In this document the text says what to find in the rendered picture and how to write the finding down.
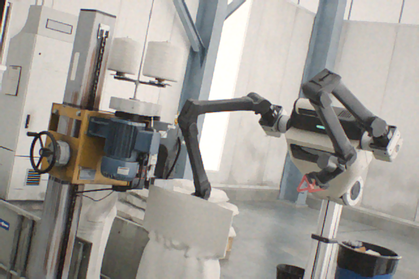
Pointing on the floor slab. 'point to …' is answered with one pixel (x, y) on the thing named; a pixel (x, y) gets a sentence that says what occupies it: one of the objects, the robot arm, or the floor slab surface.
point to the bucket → (289, 272)
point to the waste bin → (364, 260)
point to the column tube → (56, 241)
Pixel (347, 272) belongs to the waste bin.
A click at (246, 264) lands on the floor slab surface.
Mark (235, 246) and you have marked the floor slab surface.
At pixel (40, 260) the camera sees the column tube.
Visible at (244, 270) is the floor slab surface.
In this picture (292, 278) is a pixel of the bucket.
